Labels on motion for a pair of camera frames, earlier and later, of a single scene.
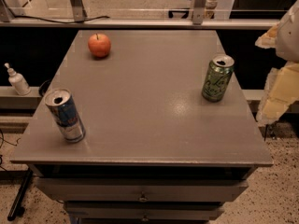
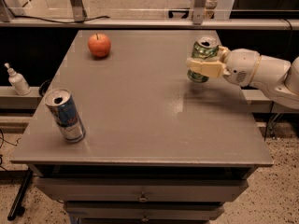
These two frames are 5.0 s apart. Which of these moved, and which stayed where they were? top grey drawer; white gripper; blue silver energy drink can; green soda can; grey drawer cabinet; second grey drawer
Moved: white gripper; green soda can
Stayed: top grey drawer; blue silver energy drink can; second grey drawer; grey drawer cabinet
